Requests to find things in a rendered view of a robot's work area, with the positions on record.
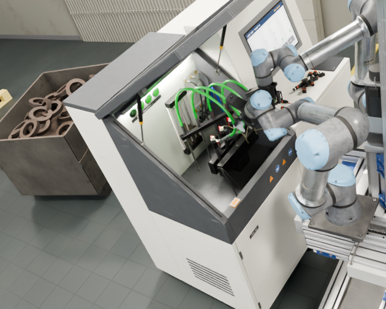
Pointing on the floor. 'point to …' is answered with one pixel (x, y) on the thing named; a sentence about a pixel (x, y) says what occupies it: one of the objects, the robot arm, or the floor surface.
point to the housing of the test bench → (86, 110)
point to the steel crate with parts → (48, 140)
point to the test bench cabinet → (212, 263)
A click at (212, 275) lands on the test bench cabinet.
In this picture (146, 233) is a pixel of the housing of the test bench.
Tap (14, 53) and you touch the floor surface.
